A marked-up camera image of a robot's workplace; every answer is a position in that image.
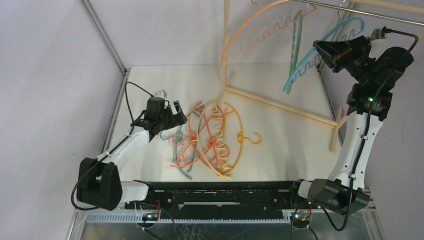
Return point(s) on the pale yellow wavy hanger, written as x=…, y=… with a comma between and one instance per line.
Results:
x=210, y=135

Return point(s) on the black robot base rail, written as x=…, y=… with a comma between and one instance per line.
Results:
x=222, y=201

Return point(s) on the teal plastic hanger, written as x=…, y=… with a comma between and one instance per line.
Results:
x=184, y=145

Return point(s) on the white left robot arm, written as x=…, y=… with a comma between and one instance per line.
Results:
x=99, y=183

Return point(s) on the right circuit board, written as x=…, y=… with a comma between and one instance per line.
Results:
x=300, y=220

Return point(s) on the circuit board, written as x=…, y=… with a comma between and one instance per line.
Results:
x=150, y=217
x=300, y=220

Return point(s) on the peach wavy hanger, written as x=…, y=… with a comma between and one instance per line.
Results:
x=227, y=56

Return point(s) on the metal hanging rod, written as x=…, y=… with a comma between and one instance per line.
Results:
x=381, y=4

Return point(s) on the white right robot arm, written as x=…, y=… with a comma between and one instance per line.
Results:
x=368, y=102

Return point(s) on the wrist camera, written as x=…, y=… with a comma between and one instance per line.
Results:
x=162, y=95
x=379, y=34

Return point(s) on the yellow-orange plastic hanger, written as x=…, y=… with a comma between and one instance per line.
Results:
x=240, y=139

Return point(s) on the orange plastic hanger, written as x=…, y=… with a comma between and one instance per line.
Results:
x=186, y=149
x=198, y=124

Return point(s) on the light blue wavy hanger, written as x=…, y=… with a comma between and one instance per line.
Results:
x=311, y=58

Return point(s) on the wooden clothes rack frame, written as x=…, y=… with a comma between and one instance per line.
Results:
x=227, y=79

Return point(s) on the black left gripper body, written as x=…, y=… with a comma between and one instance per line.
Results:
x=167, y=119

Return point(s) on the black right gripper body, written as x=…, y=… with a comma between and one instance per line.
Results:
x=346, y=52

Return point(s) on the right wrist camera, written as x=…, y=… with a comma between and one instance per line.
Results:
x=379, y=34

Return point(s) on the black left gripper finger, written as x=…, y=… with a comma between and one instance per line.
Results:
x=179, y=120
x=176, y=108

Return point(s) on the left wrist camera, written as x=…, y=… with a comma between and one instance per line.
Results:
x=162, y=95

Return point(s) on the green hanging hanger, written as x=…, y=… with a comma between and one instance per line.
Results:
x=296, y=41

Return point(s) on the left circuit board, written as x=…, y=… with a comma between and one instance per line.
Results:
x=150, y=217

